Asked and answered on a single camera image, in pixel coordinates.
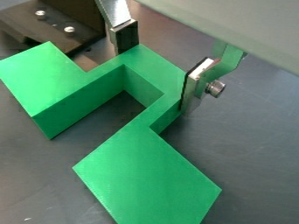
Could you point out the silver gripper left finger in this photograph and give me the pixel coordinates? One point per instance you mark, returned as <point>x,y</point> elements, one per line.
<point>122,26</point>

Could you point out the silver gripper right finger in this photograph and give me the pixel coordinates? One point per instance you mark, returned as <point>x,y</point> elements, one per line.
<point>202,80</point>

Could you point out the green bridge-shaped block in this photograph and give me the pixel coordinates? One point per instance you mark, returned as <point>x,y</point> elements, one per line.
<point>40,190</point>

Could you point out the black fixture block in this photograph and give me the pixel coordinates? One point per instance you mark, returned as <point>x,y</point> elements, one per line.
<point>70,23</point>

